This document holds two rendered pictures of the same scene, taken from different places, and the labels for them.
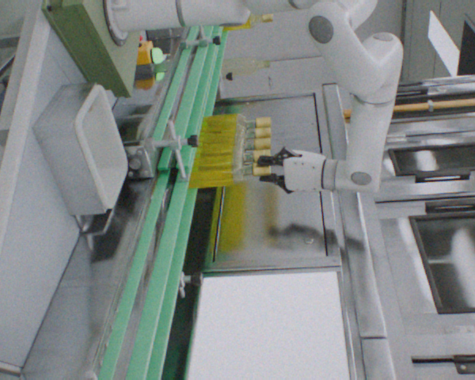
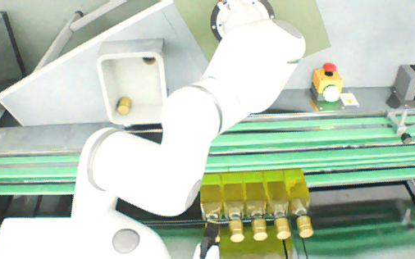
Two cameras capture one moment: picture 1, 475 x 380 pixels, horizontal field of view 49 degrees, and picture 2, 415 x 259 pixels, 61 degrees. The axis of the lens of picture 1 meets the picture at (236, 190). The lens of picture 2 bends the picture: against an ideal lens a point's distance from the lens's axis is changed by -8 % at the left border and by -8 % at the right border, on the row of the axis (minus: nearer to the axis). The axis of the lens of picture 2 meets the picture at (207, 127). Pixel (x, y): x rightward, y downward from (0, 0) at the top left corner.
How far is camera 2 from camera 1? 1.17 m
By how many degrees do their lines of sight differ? 61
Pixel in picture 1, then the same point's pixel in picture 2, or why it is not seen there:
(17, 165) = (75, 52)
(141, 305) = (49, 165)
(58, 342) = (31, 134)
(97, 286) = (66, 140)
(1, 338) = (16, 106)
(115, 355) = (17, 161)
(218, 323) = not seen: hidden behind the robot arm
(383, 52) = (91, 240)
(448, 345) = not seen: outside the picture
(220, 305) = not seen: hidden behind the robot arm
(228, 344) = (61, 238)
